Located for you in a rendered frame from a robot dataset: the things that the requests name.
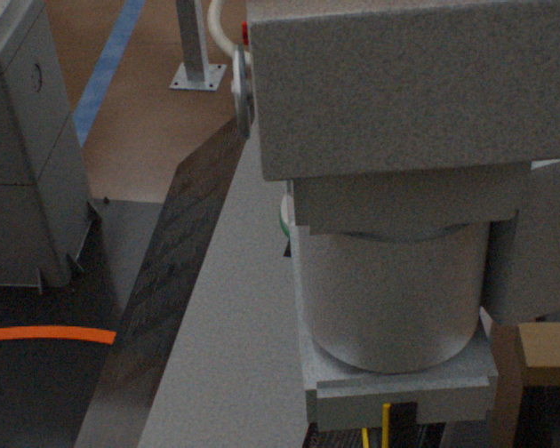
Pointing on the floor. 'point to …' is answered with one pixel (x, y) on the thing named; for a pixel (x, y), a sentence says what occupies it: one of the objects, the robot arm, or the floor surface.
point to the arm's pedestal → (29, 157)
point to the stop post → (195, 52)
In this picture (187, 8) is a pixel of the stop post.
